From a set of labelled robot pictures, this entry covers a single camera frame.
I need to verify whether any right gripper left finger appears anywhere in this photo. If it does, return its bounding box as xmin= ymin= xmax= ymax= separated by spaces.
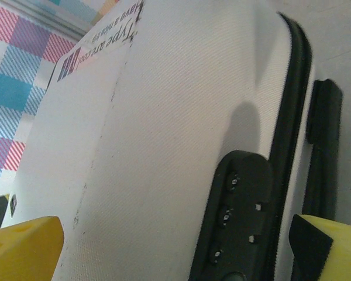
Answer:
xmin=0 ymin=215 xmax=65 ymax=281

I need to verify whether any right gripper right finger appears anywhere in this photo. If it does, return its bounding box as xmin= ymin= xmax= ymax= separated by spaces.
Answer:
xmin=289 ymin=214 xmax=351 ymax=281

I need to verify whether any white hard-shell suitcase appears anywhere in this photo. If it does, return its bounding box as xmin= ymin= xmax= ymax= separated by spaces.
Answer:
xmin=1 ymin=0 xmax=345 ymax=281

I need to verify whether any aluminium frame post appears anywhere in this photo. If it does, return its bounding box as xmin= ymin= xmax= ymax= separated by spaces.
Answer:
xmin=32 ymin=0 xmax=98 ymax=39

